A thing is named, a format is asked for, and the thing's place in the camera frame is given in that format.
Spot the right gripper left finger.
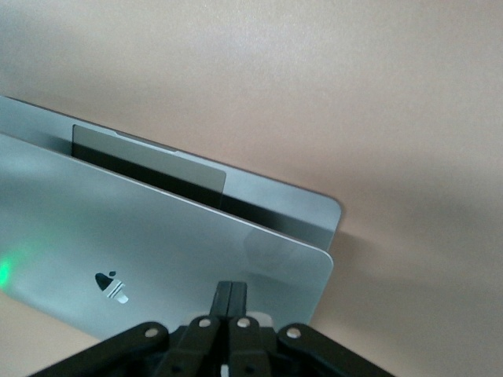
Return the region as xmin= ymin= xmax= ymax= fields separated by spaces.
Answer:
xmin=29 ymin=280 xmax=233 ymax=377

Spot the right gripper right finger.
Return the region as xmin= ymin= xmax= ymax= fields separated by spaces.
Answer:
xmin=229 ymin=280 xmax=390 ymax=377

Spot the grey laptop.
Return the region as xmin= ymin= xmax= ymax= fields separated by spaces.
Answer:
xmin=0 ymin=95 xmax=343 ymax=342

